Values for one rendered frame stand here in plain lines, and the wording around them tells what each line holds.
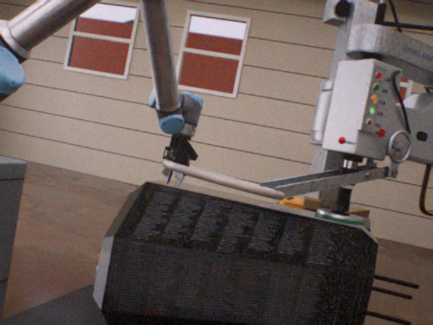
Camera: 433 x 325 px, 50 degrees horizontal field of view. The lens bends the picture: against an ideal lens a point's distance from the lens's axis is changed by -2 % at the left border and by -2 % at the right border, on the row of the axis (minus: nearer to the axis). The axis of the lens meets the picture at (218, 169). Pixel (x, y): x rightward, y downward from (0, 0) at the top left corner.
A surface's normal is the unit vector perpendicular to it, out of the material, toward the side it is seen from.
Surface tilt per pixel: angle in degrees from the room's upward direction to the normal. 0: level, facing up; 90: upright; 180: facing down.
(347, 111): 90
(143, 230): 45
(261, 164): 90
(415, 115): 90
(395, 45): 90
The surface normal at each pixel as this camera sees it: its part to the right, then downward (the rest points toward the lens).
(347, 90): -0.86, -0.14
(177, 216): -0.02, -0.69
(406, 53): 0.48, 0.14
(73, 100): -0.20, 0.01
